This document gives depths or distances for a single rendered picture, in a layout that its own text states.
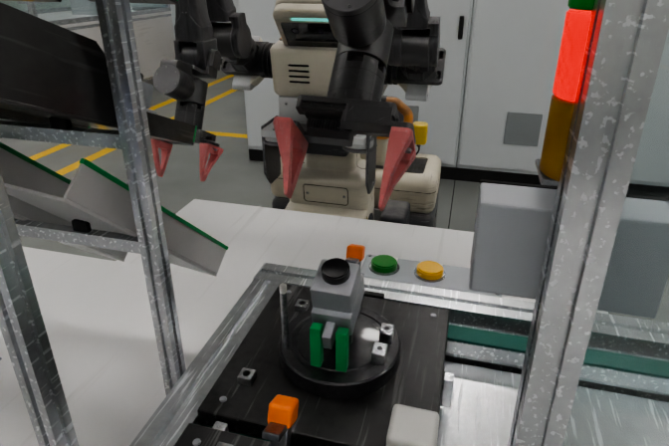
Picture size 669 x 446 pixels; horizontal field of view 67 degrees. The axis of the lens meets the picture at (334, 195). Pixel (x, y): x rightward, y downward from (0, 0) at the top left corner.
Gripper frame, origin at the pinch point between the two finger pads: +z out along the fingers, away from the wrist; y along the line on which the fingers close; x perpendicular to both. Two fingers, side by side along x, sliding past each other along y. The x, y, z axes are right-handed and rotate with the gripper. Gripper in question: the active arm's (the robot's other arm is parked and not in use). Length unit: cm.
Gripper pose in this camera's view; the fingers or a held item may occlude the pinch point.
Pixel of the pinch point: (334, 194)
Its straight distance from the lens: 50.8
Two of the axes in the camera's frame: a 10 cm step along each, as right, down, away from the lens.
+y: 9.6, 1.3, -2.5
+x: 2.0, 2.9, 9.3
